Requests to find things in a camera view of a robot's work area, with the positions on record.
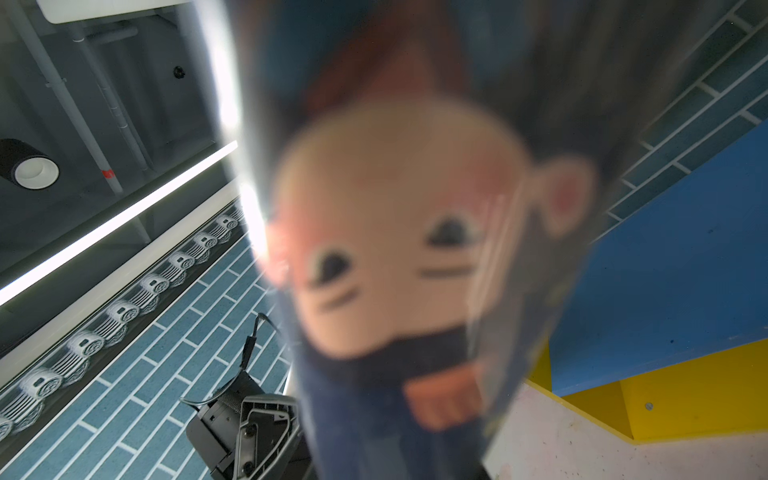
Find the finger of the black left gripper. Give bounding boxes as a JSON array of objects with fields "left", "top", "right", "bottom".
[{"left": 233, "top": 394, "right": 300, "bottom": 480}]

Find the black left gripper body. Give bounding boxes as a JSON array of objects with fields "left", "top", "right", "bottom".
[{"left": 184, "top": 370, "right": 263, "bottom": 479}]

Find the colourful cartoon history book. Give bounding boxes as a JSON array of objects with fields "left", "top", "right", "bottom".
[{"left": 226, "top": 1, "right": 720, "bottom": 479}]

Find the ceiling linear light strip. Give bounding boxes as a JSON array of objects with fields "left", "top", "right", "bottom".
[{"left": 1, "top": 141, "right": 238, "bottom": 305}]

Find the ceiling round spotlight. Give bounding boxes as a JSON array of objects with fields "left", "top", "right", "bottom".
[{"left": 1, "top": 138, "right": 60, "bottom": 191}]

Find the yellow pink blue bookshelf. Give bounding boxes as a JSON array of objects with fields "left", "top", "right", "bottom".
[{"left": 527, "top": 119, "right": 768, "bottom": 445}]

